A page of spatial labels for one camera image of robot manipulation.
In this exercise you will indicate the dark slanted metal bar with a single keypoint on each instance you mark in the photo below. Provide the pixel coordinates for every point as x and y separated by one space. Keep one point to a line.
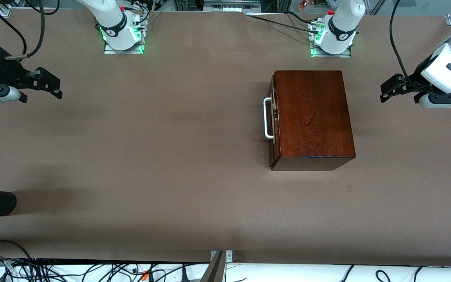
214 272

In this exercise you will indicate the grey box with ports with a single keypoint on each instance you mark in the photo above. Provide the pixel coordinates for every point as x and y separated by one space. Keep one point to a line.
231 4

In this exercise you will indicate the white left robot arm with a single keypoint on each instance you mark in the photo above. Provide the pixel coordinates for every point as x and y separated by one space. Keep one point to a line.
343 23

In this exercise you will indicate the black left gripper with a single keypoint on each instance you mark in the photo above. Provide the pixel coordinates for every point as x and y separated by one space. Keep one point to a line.
414 80

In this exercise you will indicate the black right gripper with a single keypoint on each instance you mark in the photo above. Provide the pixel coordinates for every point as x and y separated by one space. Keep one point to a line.
9 72

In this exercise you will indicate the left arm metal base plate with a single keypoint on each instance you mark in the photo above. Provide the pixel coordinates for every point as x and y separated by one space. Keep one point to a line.
331 55

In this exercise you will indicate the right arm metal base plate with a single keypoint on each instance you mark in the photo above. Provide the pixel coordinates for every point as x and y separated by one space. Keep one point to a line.
123 50

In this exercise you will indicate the dark brown wooden cabinet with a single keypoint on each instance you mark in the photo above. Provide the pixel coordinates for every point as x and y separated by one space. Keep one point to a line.
315 117

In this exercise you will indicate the silver metal bracket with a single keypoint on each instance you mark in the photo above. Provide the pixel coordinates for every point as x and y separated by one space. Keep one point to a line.
229 256

